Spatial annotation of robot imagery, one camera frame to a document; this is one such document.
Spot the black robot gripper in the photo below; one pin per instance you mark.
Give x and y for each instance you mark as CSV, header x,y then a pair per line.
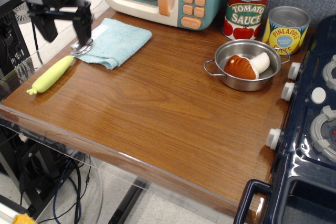
x,y
44,12

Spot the yellow handled ice cream scoop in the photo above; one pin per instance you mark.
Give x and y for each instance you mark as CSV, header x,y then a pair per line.
x,y
55,72

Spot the light blue folded cloth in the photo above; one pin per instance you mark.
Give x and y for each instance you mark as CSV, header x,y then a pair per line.
x,y
114,42

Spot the toy mushroom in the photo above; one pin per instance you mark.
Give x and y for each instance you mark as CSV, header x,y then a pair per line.
x,y
245,68

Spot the tomato sauce can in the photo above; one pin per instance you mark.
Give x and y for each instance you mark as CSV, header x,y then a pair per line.
x,y
243,18

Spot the small steel pot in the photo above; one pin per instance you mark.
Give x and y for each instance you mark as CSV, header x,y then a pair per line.
x,y
249,49

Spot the black table leg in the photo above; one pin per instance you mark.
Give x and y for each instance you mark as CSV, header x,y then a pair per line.
x,y
126,205

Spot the pineapple slices can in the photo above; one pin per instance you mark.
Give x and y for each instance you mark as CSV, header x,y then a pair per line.
x,y
286,28

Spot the white stove knob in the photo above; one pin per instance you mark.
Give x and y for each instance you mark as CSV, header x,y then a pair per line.
x,y
273,138
287,91
294,70

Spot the dark blue toy stove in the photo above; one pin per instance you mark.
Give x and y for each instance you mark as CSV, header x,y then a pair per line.
x,y
302,187

